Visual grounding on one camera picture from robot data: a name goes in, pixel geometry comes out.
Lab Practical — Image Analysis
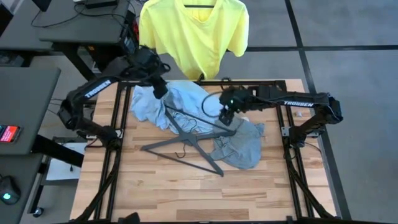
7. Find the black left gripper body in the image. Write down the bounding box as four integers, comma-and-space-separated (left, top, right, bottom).
132, 45, 167, 86

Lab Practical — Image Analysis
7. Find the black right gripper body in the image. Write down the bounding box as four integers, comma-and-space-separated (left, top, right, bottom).
218, 86, 249, 114

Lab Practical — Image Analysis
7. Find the light blue patterned shirt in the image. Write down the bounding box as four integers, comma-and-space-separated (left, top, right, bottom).
129, 80, 233, 135

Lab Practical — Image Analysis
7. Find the grey t-shirt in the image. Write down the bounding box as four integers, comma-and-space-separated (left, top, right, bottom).
210, 115, 266, 170

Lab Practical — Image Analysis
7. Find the yellow t-shirt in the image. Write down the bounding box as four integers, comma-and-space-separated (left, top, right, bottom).
138, 0, 250, 80

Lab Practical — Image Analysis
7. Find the black computer tower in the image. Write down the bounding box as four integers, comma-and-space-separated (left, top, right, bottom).
88, 11, 141, 75

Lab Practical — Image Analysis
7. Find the dark grey desk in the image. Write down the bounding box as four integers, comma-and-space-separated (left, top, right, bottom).
0, 67, 62, 156
37, 0, 132, 44
0, 6, 53, 51
0, 152, 44, 224

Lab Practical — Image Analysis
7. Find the black flat device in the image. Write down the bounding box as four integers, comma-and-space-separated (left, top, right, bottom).
84, 0, 119, 9

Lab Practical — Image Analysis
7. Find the white paper sheet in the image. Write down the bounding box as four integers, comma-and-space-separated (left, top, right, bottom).
45, 142, 88, 182

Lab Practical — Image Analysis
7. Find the phone with red screen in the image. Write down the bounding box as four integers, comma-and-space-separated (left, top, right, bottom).
0, 124, 22, 144

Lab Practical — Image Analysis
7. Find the black computer mouse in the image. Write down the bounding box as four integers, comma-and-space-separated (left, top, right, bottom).
0, 175, 22, 205

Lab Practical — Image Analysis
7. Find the black cable loop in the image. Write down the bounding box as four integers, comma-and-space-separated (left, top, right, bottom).
201, 91, 225, 118

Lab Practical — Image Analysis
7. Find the silver mounting bracket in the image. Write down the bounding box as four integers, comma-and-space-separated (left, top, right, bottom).
281, 126, 324, 139

